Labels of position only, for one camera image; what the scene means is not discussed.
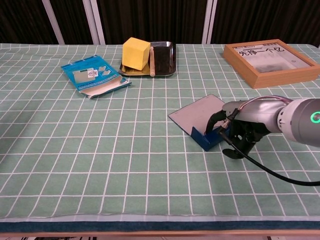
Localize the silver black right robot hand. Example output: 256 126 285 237
204 99 286 160

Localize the dark blue glasses case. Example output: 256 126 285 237
167 93 233 152

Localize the dark metal tray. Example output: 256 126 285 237
118 41 177 78

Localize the wooden stick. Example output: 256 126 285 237
149 46 157 77

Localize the yellow sponge block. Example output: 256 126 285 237
121 37 152 72

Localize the green checked tablecloth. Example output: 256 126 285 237
0 42 320 224

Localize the blue paper packet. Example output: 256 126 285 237
60 54 133 99

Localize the wooden frame coin box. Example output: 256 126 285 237
222 38 320 90

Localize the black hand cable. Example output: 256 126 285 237
219 126 320 187

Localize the white partition post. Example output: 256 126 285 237
82 0 106 45
41 0 66 45
201 0 218 45

